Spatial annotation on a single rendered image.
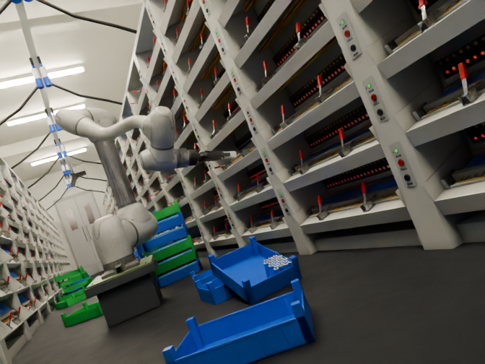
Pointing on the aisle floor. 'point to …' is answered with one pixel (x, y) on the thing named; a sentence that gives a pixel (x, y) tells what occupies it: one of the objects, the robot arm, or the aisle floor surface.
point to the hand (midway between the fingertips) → (229, 154)
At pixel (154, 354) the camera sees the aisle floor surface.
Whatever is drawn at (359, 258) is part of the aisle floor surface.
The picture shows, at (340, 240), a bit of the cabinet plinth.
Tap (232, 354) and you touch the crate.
